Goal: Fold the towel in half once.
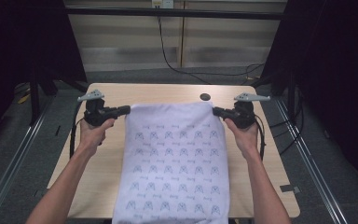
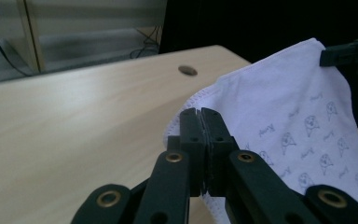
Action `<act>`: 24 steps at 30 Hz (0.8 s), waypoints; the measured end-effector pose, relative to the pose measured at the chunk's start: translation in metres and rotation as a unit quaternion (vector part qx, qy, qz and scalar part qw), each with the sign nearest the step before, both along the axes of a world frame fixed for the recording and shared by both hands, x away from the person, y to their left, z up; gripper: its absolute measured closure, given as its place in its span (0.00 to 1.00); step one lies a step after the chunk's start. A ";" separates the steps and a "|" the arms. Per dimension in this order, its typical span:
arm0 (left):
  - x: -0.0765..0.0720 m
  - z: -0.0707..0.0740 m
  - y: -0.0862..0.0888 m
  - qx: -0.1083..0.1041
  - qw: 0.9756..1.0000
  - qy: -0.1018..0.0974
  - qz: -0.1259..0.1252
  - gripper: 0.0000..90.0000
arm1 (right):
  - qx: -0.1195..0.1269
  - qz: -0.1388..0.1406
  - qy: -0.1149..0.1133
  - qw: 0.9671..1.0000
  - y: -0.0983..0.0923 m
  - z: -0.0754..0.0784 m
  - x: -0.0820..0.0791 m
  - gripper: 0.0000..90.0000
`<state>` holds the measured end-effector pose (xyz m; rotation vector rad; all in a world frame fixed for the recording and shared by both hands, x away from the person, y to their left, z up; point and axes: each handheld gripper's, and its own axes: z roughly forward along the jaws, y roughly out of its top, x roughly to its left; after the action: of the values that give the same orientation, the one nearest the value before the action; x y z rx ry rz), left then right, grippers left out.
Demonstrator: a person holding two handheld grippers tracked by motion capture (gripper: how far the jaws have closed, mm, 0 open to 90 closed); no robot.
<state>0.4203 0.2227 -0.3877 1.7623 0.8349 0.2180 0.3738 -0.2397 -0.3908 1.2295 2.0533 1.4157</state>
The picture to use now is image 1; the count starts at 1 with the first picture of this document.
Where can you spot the white wall outlet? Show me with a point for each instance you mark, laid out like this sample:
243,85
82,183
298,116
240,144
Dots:
162,3

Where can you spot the black horizontal bar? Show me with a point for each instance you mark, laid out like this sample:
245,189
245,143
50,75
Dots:
167,13

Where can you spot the black metal stand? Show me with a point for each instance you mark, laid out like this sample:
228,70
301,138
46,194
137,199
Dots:
34,99
290,99

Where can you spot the white printed cloth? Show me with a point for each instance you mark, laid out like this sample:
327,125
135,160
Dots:
174,161

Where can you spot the small black strip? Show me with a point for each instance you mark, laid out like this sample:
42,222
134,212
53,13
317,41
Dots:
57,130

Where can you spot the yellow item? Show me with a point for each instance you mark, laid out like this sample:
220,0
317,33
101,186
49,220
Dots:
24,99

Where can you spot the black curtain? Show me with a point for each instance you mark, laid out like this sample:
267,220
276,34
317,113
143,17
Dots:
338,77
18,46

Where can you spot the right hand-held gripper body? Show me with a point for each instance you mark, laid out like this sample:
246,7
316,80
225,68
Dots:
245,116

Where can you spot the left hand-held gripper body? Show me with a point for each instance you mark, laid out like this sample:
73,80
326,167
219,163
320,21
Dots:
94,113

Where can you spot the person's right hand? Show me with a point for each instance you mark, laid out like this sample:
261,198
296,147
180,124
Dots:
247,140

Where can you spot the person's left hand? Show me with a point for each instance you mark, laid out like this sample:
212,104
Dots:
93,137

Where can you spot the metal floor rail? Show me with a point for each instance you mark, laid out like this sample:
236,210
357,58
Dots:
313,168
9,168

